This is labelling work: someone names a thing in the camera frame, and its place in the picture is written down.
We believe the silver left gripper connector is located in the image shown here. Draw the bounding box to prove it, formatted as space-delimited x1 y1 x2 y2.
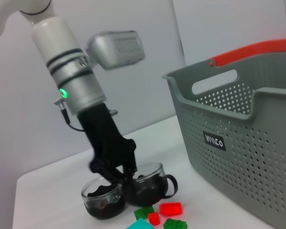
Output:
53 97 67 113

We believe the flat green brick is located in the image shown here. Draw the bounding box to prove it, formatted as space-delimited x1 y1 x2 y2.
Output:
163 218 188 229

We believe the glass teacup with black holder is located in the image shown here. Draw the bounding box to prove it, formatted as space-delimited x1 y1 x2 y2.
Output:
125 163 178 207
81 177 127 219

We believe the orange bin handle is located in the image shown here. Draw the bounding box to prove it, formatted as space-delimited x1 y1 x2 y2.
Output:
208 38 286 68

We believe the large bright red brick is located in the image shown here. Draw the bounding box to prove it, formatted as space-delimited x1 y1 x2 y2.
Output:
159 202 183 216

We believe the grey-green perforated storage bin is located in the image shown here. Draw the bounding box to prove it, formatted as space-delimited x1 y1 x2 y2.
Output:
162 51 286 229

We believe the long green brick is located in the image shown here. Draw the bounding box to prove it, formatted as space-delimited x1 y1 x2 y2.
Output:
133 205 155 220

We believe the small bright red brick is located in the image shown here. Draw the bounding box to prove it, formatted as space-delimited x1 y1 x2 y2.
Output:
147 212 161 225

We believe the cyan square plate brick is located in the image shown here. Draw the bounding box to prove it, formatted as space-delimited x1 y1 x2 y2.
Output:
126 218 155 229

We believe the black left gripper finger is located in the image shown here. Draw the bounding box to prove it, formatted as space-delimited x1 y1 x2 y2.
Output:
92 164 125 186
122 166 137 185

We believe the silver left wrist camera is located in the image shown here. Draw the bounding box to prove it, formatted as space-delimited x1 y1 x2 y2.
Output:
85 30 146 71

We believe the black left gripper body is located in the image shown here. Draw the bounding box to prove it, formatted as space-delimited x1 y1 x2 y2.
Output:
76 102 137 175

